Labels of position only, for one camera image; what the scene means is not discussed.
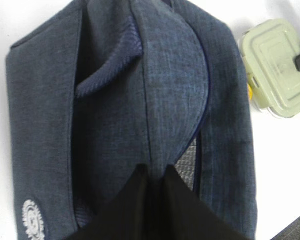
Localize yellow toy squash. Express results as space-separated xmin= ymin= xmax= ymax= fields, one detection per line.
xmin=247 ymin=84 xmax=253 ymax=100

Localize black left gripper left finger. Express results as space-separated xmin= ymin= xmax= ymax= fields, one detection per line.
xmin=66 ymin=164 xmax=148 ymax=240

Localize green lidded glass lunch box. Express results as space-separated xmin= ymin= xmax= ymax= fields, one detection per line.
xmin=238 ymin=18 xmax=300 ymax=118

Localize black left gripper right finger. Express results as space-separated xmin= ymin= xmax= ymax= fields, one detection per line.
xmin=162 ymin=165 xmax=256 ymax=240

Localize dark blue fabric lunch bag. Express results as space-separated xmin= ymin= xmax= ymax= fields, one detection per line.
xmin=5 ymin=0 xmax=257 ymax=240

